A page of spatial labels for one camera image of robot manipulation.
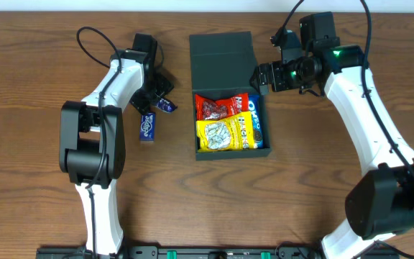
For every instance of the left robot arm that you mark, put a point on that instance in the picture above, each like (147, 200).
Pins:
(92, 142)

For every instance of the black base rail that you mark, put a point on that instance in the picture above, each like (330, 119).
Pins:
(152, 252)

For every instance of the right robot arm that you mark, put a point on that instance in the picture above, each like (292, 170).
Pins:
(381, 205)

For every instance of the dark blue snack wrapper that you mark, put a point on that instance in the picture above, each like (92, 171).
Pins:
(166, 106)

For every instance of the black gift box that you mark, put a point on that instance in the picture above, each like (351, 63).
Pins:
(221, 66)

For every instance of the blue Eclipse mints tin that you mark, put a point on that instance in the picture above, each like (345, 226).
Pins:
(147, 127)

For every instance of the yellow Hacks candy bag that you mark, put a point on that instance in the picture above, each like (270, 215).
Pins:
(229, 134)

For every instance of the blue Oreo cookie pack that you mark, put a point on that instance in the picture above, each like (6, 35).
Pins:
(253, 107)

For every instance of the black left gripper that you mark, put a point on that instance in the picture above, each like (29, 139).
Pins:
(153, 95)

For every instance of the red Hacks candy bag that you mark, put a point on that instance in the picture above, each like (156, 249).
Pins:
(207, 109)

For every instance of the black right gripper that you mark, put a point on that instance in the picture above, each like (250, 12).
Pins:
(267, 77)

